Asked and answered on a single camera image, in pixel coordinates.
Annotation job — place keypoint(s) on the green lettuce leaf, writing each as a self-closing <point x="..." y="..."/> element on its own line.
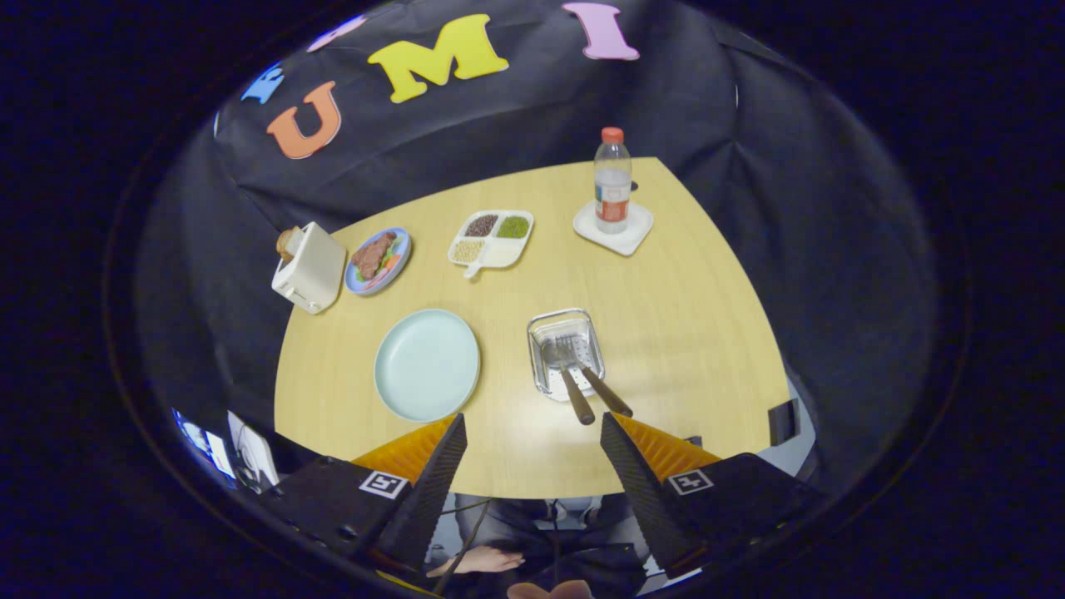
<point x="393" y="246"/>

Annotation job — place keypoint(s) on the clear plastic water bottle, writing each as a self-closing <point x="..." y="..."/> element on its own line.
<point x="613" y="183"/>

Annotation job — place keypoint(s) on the white divided dish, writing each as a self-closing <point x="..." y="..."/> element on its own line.
<point x="507" y="252"/>

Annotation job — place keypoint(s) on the black backdrop cloth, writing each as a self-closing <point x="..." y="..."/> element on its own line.
<point x="790" y="208"/>

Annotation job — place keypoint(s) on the computer monitor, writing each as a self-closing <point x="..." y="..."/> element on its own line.
<point x="208" y="449"/>

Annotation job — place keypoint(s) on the white toaster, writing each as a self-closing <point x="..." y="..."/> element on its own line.
<point x="316" y="266"/>

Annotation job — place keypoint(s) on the green beans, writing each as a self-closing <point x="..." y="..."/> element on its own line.
<point x="513" y="227"/>

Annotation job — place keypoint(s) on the black table clamp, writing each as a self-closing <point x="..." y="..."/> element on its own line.
<point x="692" y="440"/>
<point x="783" y="422"/>

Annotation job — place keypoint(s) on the toasted bread slice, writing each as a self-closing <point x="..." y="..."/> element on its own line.
<point x="289" y="244"/>

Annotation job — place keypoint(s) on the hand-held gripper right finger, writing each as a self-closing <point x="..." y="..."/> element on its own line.
<point x="642" y="499"/>

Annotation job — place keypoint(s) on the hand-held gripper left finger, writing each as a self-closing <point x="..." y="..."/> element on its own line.
<point x="424" y="499"/>

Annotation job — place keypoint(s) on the dark brown beans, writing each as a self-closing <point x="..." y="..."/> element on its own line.
<point x="481" y="225"/>

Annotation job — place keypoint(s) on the light green plate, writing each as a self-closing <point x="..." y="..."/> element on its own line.
<point x="424" y="366"/>

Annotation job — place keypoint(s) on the white square coaster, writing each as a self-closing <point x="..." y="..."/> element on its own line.
<point x="636" y="233"/>

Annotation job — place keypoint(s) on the brown steak piece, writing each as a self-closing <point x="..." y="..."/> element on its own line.
<point x="372" y="256"/>

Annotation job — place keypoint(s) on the pale yellow beans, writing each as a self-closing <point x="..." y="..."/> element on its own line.
<point x="468" y="251"/>

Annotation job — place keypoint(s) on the white flat panel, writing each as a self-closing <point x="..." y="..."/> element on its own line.
<point x="258" y="453"/>

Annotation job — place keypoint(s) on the blue plate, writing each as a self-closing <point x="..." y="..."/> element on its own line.
<point x="403" y="241"/>

